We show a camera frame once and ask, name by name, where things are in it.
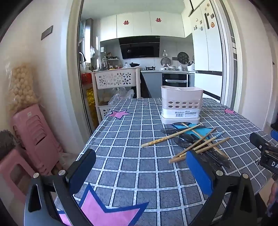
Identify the stack of pink stools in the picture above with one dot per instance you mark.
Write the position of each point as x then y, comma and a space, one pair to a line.
37, 134

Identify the white plastic utensil holder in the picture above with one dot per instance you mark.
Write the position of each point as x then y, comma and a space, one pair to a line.
181, 104

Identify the white upper cabinets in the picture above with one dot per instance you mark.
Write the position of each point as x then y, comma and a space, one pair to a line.
141, 24

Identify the grey fuzzy cloth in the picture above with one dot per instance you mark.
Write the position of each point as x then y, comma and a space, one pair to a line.
6, 143

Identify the round black wall pan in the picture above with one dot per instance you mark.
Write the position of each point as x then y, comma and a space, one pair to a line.
183, 57

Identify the grey wall switch panel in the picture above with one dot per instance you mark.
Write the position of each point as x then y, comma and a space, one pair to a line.
47, 32

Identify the round grey wall rack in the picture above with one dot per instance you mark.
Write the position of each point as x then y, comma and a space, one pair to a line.
166, 61

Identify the black wok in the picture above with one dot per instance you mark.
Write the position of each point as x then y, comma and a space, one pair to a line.
134, 64

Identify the yellow packaged goods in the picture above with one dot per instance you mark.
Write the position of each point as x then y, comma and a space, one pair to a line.
91, 106

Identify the blue-tipped wooden chopstick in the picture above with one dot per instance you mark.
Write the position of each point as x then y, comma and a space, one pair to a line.
214, 138

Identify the black built-in oven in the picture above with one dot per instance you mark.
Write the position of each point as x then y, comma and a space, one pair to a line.
174, 80

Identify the black range hood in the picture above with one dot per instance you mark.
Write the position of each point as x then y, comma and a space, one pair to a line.
140, 47

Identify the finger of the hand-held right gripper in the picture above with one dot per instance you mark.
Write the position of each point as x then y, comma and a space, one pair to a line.
258, 141
274, 134

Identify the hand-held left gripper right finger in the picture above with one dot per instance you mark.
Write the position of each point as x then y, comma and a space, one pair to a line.
198, 171

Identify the bag of round snacks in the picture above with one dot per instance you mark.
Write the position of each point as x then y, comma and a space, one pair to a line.
21, 87

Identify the white perforated storage cart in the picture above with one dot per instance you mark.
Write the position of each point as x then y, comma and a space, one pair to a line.
115, 79

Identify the kitchen faucet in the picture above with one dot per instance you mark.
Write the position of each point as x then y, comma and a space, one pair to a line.
82, 57

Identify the white refrigerator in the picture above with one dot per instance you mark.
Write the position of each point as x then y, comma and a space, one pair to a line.
205, 50

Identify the gas stove burner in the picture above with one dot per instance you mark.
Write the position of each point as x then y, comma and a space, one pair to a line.
150, 68

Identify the red basket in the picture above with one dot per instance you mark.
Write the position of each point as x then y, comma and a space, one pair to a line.
86, 78

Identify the white cooking pots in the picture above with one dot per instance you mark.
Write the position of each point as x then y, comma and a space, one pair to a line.
174, 68

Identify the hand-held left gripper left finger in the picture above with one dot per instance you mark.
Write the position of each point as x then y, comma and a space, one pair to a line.
83, 171

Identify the grey checked star tablecloth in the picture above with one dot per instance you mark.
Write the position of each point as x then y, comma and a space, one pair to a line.
134, 156

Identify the black hanging bag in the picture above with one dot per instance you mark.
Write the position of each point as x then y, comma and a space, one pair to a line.
145, 85

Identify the clear plastic bag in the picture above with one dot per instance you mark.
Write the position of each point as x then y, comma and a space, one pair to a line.
121, 96

